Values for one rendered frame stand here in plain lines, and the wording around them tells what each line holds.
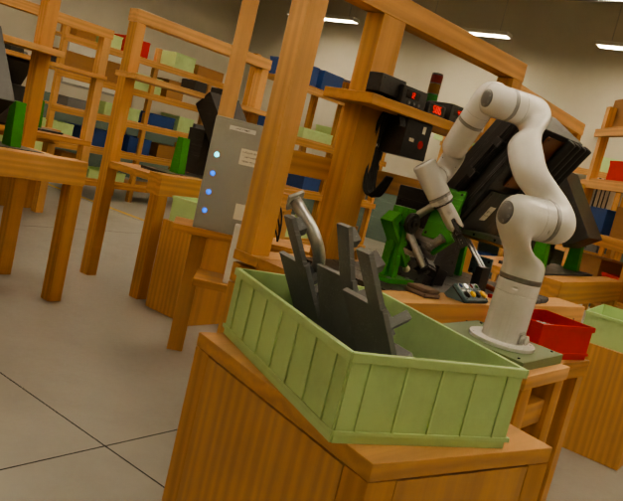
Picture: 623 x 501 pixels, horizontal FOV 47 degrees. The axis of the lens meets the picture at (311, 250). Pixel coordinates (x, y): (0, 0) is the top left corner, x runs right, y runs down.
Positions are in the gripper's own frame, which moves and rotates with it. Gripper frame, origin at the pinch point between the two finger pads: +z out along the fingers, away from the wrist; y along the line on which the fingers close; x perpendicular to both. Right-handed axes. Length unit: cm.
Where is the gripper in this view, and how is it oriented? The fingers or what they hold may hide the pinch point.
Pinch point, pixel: (461, 242)
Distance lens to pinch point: 261.6
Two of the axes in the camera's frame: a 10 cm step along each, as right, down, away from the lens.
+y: 0.0, -1.2, 9.9
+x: -8.9, 4.5, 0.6
